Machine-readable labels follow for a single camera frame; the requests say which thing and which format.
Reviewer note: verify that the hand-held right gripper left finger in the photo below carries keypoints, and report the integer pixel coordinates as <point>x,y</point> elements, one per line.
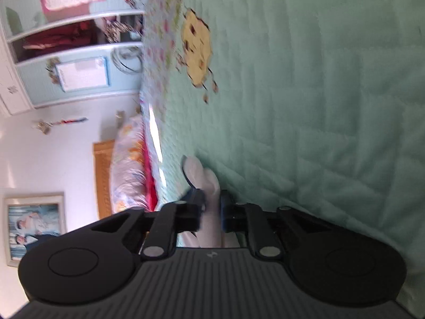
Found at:
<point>199,213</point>

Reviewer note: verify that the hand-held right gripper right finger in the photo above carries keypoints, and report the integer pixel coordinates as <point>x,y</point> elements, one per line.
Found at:
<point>225,213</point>

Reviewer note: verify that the white t-shirt with navy trim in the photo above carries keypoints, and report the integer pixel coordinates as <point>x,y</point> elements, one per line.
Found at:
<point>211,199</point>

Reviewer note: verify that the pile of clothes in wardrobe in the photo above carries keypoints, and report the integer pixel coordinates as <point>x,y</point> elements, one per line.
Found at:
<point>66,38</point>

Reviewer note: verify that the red blanket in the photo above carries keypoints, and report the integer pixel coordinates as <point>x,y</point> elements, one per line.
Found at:
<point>151,182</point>

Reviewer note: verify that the floral rolled duvet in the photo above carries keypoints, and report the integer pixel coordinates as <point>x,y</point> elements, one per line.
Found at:
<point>129,166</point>

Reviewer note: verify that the wooden headboard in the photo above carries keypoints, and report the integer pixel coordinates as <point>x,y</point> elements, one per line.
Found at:
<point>103,179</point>

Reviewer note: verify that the mint bee print quilted bedspread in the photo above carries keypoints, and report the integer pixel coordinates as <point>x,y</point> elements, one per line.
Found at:
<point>315,106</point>

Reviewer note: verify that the red hanging ornament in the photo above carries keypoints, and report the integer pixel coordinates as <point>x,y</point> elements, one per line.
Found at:
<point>63,123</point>

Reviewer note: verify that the blue framed poster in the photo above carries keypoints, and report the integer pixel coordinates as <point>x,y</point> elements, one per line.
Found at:
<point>83,74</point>

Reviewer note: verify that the sliding door wardrobe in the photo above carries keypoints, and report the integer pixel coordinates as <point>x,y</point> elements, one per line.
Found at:
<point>40,76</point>

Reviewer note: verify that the wall outlet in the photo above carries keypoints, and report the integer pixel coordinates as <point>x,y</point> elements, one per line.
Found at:
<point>120,115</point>

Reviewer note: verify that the framed wall picture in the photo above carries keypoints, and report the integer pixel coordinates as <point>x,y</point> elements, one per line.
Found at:
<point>33,226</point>

